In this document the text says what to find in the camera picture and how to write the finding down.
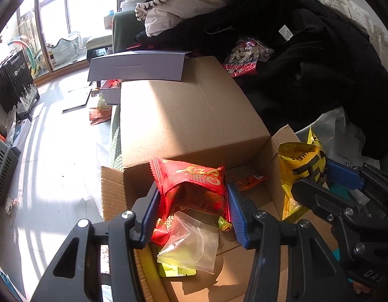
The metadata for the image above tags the brown cardboard box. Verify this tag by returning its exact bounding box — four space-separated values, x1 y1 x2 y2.
100 55 339 302

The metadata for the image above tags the yellow black snack packet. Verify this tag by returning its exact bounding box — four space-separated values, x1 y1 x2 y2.
278 127 327 220

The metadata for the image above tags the black radiator heater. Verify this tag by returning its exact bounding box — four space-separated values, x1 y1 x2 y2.
0 51 40 121

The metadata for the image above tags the grey slotted plastic crate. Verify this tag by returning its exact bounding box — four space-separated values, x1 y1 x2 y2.
0 139 18 207

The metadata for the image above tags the white plastic shopping bag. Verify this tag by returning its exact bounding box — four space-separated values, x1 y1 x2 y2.
296 107 381 207

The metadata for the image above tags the red orange snack wrapper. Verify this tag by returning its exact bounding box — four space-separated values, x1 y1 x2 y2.
236 175 267 192

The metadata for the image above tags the clear plastic zip bag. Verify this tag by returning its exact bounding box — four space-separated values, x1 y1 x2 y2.
157 211 219 274

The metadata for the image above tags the yellow green snack packet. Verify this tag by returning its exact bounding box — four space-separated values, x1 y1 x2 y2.
158 262 197 277

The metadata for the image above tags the green sofa armrest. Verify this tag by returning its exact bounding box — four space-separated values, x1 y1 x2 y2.
112 10 144 53

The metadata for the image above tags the white quilted jacket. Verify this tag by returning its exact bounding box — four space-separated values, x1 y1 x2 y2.
316 0 388 72

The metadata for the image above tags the red snack packet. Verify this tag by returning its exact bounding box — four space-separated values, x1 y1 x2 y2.
150 158 231 246

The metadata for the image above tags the yellow wrapped lollipop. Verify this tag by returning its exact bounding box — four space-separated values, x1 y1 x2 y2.
218 216 234 232

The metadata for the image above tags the black clothing pile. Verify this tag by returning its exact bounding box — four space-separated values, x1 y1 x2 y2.
136 0 388 159

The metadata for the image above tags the teal mat with black letters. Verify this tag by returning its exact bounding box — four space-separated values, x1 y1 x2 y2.
328 182 354 266

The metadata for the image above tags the purple flat box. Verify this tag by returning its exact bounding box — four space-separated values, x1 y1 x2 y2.
88 51 188 81

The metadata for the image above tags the red snack bag on sofa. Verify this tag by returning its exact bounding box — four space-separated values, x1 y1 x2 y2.
223 38 274 78

